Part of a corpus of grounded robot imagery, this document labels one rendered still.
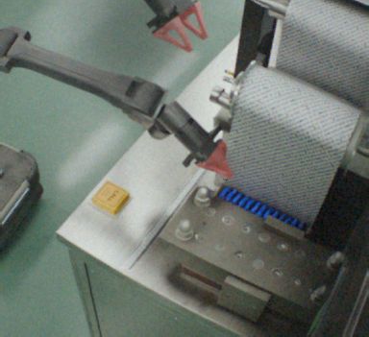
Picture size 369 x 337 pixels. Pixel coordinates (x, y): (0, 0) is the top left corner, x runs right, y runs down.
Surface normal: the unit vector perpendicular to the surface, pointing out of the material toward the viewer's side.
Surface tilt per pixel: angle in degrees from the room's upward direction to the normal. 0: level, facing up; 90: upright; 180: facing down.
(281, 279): 0
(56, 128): 0
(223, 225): 0
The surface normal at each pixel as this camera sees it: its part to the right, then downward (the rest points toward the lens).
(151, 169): 0.07, -0.67
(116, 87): 0.04, -0.35
